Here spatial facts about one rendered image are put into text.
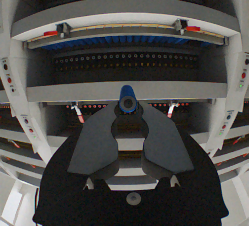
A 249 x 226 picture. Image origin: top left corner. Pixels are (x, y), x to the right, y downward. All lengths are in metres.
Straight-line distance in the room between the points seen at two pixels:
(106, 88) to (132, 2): 0.21
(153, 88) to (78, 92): 0.19
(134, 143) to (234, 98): 0.37
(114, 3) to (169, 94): 0.25
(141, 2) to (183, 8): 0.09
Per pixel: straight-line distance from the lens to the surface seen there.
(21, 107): 0.47
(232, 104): 0.48
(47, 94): 0.38
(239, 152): 0.89
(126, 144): 0.44
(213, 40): 0.40
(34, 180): 1.30
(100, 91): 0.32
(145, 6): 0.29
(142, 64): 0.44
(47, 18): 0.33
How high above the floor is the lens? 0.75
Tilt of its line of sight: 31 degrees up
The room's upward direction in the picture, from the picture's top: 178 degrees clockwise
